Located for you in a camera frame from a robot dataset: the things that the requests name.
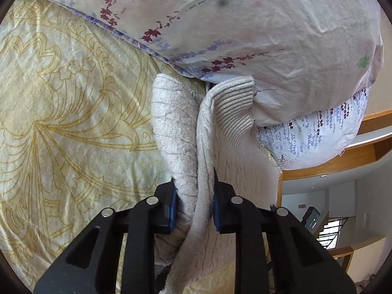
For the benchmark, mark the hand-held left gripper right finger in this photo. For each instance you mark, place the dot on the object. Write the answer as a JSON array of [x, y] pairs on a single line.
[[216, 213]]

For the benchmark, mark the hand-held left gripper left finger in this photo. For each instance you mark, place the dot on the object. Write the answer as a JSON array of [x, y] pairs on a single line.
[[171, 209]]

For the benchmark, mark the black electronic device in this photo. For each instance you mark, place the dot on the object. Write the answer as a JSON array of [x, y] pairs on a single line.
[[311, 217]]

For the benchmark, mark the black stair railing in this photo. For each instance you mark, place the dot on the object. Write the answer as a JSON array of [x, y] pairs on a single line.
[[332, 231]]

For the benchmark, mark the white pillow with blue flowers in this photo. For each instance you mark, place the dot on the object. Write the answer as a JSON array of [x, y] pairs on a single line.
[[315, 141]]

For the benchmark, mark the wooden headboard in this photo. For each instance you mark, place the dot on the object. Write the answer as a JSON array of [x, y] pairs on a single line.
[[352, 156]]

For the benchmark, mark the yellow patterned bed sheet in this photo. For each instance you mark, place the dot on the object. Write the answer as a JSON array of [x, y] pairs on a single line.
[[61, 98]]

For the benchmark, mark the white floral pillow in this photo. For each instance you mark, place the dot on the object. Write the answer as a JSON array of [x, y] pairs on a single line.
[[245, 21]]

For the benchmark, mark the white wall switch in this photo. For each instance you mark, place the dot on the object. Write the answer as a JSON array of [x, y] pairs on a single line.
[[366, 220]]

